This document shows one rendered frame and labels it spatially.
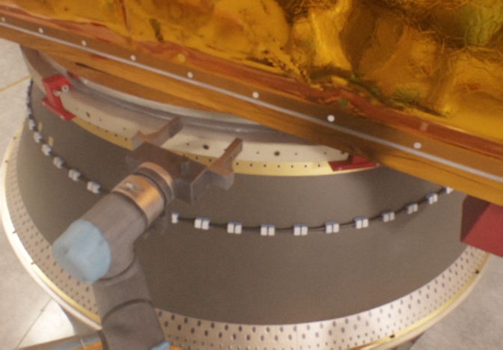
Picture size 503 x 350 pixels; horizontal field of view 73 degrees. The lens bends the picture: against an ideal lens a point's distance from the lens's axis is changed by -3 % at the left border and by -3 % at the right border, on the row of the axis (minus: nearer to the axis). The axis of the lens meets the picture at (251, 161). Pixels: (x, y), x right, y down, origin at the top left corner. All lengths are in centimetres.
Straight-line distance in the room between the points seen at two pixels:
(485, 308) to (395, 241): 195
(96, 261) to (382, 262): 77
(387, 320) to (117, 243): 85
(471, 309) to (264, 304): 208
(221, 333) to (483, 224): 68
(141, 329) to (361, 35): 50
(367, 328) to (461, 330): 169
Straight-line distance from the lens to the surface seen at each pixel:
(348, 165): 81
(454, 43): 53
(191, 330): 105
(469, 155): 67
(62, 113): 100
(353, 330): 110
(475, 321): 286
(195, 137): 76
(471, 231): 82
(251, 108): 72
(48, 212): 125
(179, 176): 55
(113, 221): 50
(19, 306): 275
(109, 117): 87
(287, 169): 83
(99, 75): 95
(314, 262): 95
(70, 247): 49
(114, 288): 56
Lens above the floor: 218
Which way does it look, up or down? 41 degrees down
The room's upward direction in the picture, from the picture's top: 4 degrees clockwise
